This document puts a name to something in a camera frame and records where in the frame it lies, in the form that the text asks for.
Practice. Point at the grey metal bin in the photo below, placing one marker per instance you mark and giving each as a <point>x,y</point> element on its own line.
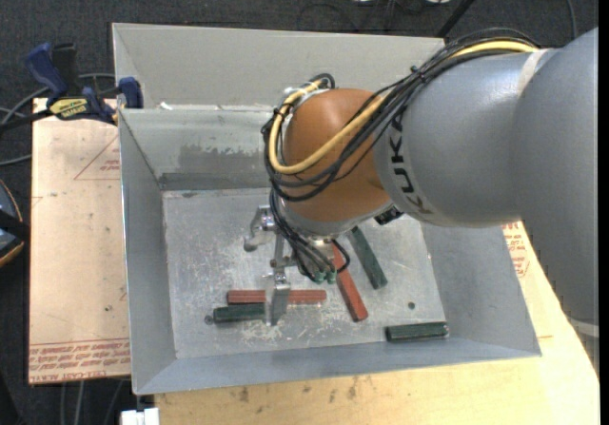
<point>214,242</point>

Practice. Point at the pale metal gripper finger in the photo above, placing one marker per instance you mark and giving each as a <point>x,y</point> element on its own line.
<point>283,299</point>
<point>271,304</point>

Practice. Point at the brown cardboard board, red print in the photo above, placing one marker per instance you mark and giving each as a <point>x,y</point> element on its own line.
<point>76,233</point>

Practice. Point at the dark green flat block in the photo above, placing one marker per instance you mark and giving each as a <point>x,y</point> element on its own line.
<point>416,332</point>
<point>373,264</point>
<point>238,314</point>

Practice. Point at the red-brown flat block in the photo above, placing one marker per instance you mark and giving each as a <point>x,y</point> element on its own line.
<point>309,296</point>
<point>354,299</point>

